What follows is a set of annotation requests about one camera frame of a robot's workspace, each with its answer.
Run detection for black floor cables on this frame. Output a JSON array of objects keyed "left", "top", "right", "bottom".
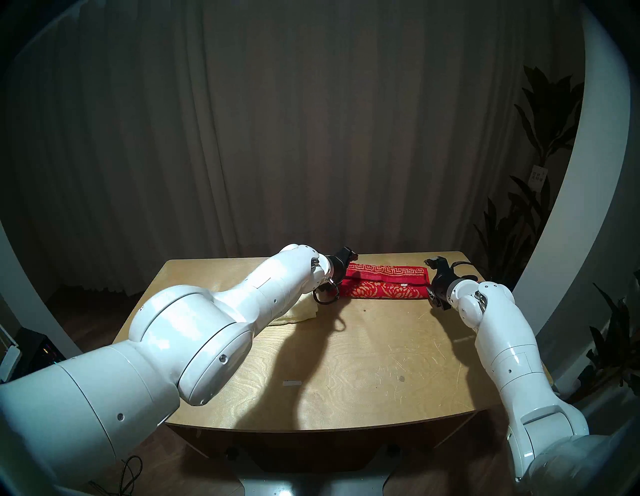
[{"left": 90, "top": 455, "right": 143, "bottom": 496}]

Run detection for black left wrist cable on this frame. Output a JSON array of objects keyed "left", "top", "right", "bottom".
[{"left": 312, "top": 280, "right": 342, "bottom": 305}]

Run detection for white curved arch pillar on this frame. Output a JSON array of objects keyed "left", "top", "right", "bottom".
[
  {"left": 0, "top": 220, "right": 83, "bottom": 361},
  {"left": 510, "top": 2, "right": 633, "bottom": 343}
]

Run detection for red towel with gold border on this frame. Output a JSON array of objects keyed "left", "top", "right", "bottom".
[{"left": 340, "top": 262, "right": 432, "bottom": 301}]

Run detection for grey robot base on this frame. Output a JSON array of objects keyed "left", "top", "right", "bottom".
[{"left": 227, "top": 445, "right": 401, "bottom": 496}]

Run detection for small dark potted plant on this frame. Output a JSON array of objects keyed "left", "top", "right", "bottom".
[{"left": 570, "top": 270, "right": 640, "bottom": 406}]

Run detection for tall dark leafy plant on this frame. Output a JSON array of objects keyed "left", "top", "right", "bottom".
[{"left": 472, "top": 65, "right": 586, "bottom": 301}]

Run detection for small white box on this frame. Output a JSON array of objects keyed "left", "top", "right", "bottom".
[{"left": 0, "top": 345, "right": 22, "bottom": 383}]

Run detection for grey-brown pleated curtain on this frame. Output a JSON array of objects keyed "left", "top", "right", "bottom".
[{"left": 10, "top": 0, "right": 586, "bottom": 296}]

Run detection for cream dotted towel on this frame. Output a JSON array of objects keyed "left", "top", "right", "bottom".
[{"left": 267, "top": 294, "right": 321, "bottom": 328}]

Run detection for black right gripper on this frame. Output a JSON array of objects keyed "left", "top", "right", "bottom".
[{"left": 424, "top": 256, "right": 460, "bottom": 311}]

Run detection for black computer with RGB lights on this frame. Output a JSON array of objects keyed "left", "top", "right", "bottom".
[{"left": 17, "top": 327, "right": 67, "bottom": 370}]

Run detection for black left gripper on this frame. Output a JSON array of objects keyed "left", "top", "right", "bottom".
[{"left": 326, "top": 246, "right": 359, "bottom": 290}]

